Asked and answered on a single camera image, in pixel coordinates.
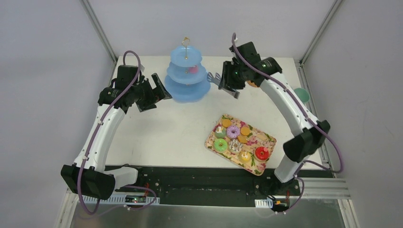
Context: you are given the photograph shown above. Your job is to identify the metal serving tongs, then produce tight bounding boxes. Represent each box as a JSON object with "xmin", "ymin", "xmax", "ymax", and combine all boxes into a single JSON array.
[{"xmin": 207, "ymin": 72, "xmax": 225, "ymax": 91}]

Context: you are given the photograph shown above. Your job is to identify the blue three-tier cake stand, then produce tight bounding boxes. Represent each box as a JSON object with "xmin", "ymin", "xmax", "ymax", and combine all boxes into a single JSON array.
[{"xmin": 164, "ymin": 37, "xmax": 211, "ymax": 103}]

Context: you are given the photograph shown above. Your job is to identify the pink frosted cake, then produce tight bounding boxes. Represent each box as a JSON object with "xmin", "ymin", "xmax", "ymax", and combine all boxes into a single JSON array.
[{"xmin": 188, "ymin": 66, "xmax": 199, "ymax": 74}]

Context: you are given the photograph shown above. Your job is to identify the purple frosted donut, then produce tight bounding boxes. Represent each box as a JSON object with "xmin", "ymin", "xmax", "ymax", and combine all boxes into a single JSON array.
[{"xmin": 226, "ymin": 125, "xmax": 240, "ymax": 139}]

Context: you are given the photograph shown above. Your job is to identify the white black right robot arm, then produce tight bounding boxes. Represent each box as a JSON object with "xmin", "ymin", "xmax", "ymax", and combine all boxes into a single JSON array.
[{"xmin": 218, "ymin": 42, "xmax": 330, "ymax": 195}]

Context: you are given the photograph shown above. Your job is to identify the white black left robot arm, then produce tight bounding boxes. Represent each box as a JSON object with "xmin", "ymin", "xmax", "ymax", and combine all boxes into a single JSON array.
[{"xmin": 61, "ymin": 65, "xmax": 171, "ymax": 200}]

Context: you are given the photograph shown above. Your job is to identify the large round brown coaster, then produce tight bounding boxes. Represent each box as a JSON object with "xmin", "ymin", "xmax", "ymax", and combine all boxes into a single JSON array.
[{"xmin": 247, "ymin": 80, "xmax": 258, "ymax": 88}]

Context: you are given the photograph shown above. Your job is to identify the round orange biscuit top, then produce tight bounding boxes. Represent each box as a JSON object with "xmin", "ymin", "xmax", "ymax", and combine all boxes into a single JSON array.
[{"xmin": 221, "ymin": 119, "xmax": 232, "ymax": 128}]

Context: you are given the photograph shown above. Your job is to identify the round orange biscuit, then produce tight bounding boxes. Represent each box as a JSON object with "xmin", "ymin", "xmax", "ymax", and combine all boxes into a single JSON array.
[
  {"xmin": 240, "ymin": 126, "xmax": 250, "ymax": 136},
  {"xmin": 221, "ymin": 119, "xmax": 232, "ymax": 128}
]

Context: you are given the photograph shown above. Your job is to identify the round orange biscuit middle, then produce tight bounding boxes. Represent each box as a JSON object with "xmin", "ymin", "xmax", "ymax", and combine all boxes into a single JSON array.
[{"xmin": 240, "ymin": 126, "xmax": 250, "ymax": 136}]

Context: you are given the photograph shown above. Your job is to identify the dark green flower donut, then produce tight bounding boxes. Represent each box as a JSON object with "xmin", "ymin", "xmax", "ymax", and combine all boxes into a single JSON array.
[{"xmin": 214, "ymin": 126, "xmax": 227, "ymax": 139}]

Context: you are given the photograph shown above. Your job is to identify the floral rectangular tray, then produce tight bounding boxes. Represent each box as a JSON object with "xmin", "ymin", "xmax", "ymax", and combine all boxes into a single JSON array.
[{"xmin": 204, "ymin": 114, "xmax": 277, "ymax": 176}]

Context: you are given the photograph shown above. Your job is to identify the chocolate drizzle white donut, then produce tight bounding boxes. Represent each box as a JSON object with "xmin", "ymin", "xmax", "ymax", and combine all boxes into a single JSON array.
[{"xmin": 228, "ymin": 139, "xmax": 243, "ymax": 154}]

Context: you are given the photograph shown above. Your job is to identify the light green frosted donut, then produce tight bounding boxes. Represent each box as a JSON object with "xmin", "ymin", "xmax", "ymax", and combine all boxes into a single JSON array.
[{"xmin": 213, "ymin": 138, "xmax": 228, "ymax": 153}]

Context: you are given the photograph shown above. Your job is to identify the red frosted donut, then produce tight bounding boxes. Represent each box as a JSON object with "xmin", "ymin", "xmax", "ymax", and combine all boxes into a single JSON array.
[{"xmin": 254, "ymin": 146, "xmax": 270, "ymax": 162}]

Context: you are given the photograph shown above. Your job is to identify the green teacup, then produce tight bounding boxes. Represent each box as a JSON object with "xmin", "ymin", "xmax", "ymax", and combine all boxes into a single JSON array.
[{"xmin": 294, "ymin": 87, "xmax": 310, "ymax": 104}]

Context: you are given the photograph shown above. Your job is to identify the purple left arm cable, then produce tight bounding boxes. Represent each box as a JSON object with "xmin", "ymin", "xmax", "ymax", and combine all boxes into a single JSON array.
[{"xmin": 77, "ymin": 50, "xmax": 157, "ymax": 216}]

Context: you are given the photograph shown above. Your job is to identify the white left cable duct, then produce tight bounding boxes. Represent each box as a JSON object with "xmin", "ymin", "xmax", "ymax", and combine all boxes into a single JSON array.
[{"xmin": 77, "ymin": 193, "xmax": 161, "ymax": 206}]

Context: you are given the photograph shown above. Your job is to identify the white cable duct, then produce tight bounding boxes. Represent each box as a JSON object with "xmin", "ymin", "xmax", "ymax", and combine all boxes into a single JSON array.
[
  {"xmin": 254, "ymin": 198, "xmax": 273, "ymax": 209},
  {"xmin": 77, "ymin": 193, "xmax": 161, "ymax": 206}
]

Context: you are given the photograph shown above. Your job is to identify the metal frame rail left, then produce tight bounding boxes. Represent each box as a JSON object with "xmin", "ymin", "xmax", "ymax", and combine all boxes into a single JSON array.
[{"xmin": 80, "ymin": 0, "xmax": 118, "ymax": 65}]

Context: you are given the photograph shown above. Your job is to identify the metal frame rail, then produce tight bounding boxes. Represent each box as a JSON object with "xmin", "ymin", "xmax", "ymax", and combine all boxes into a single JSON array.
[
  {"xmin": 299, "ymin": 0, "xmax": 344, "ymax": 67},
  {"xmin": 80, "ymin": 0, "xmax": 118, "ymax": 65}
]

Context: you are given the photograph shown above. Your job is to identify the white right cable duct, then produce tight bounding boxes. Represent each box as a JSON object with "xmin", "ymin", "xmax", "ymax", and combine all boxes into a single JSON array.
[{"xmin": 254, "ymin": 198, "xmax": 273, "ymax": 209}]

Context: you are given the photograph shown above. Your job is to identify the metal frame rail right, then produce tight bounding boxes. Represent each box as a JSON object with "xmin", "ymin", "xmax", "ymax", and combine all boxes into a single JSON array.
[{"xmin": 299, "ymin": 0, "xmax": 344, "ymax": 67}]

